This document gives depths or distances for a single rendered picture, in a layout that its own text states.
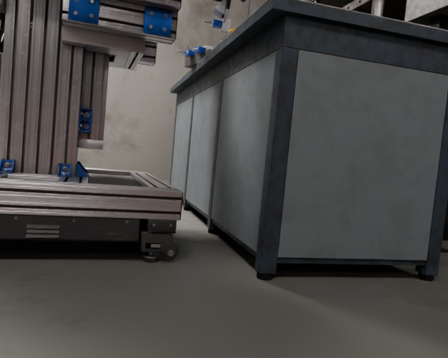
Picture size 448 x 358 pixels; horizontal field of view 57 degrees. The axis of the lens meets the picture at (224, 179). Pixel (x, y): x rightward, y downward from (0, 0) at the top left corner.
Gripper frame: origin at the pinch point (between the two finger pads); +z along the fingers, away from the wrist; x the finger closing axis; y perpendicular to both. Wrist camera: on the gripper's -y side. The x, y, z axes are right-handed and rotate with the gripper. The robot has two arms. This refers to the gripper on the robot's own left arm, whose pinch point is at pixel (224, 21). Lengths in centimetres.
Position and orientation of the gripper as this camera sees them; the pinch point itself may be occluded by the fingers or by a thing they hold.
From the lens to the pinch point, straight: 197.5
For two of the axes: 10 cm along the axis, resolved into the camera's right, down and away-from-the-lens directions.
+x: 2.0, 1.5, -9.7
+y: -9.7, -1.4, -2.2
